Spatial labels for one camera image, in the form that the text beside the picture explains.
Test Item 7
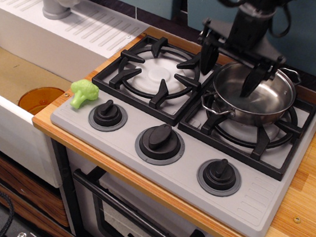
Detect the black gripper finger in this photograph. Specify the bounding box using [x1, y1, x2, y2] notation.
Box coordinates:
[240, 64, 270, 98]
[200, 34, 220, 75]

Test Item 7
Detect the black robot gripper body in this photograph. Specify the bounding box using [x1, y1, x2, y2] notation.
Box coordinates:
[200, 5, 288, 79]

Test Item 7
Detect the stainless steel pot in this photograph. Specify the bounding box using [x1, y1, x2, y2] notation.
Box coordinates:
[201, 62, 296, 127]

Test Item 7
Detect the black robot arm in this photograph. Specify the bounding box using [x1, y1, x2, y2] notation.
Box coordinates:
[199, 0, 292, 97]

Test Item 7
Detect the black middle stove knob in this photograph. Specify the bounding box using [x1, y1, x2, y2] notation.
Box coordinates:
[135, 124, 185, 166]

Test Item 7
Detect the black stove knob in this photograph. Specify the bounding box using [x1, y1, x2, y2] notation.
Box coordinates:
[88, 99, 128, 132]
[197, 159, 242, 197]
[135, 124, 185, 166]

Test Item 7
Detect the black right stove knob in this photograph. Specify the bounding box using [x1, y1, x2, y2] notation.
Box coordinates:
[197, 159, 242, 197]

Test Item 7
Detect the grey toy stove top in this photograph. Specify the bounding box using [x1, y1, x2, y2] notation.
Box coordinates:
[39, 25, 316, 237]

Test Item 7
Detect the black left stove knob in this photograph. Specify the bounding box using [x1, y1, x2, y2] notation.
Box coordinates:
[88, 99, 128, 132]

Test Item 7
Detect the black left burner grate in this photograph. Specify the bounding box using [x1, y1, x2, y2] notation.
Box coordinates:
[92, 35, 213, 126]

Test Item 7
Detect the black burner grate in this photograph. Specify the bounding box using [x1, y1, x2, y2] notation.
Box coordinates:
[92, 35, 213, 126]
[173, 63, 316, 185]

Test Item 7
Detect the black right burner grate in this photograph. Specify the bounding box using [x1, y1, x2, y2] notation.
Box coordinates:
[173, 63, 316, 185]

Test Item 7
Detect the green plastic broccoli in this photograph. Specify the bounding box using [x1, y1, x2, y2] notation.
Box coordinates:
[70, 79, 99, 109]

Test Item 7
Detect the white toy sink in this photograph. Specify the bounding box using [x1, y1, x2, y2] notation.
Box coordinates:
[0, 0, 147, 187]

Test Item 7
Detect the orange sink drain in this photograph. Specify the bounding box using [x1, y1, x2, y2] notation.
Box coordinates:
[18, 87, 65, 115]

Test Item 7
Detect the toy oven door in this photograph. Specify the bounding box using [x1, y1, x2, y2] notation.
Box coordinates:
[69, 154, 213, 237]

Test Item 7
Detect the wooden drawer front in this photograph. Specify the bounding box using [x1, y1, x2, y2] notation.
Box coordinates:
[0, 151, 73, 237]

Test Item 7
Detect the black oven door handle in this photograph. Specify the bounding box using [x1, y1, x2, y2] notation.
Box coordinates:
[73, 167, 205, 237]

